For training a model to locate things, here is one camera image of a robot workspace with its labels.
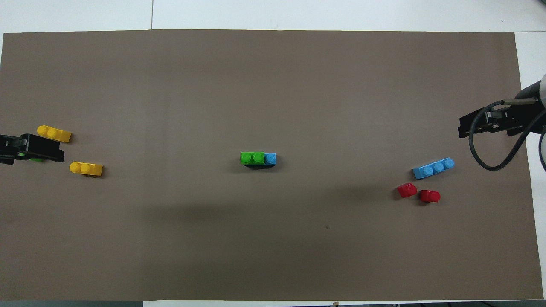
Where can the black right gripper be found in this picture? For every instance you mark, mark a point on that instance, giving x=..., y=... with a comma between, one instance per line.
x=527, y=119

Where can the yellow two-stud toy block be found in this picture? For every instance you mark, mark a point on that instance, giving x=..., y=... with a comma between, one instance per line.
x=86, y=169
x=54, y=134

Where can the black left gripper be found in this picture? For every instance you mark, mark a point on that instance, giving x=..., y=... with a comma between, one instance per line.
x=9, y=149

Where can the blue three-stud toy block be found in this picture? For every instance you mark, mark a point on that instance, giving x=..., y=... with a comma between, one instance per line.
x=270, y=159
x=433, y=168

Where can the brown paper table mat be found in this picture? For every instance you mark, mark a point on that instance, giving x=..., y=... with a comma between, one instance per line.
x=273, y=85

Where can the red one-stud toy block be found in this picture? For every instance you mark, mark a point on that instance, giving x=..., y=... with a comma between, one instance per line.
x=407, y=190
x=430, y=196

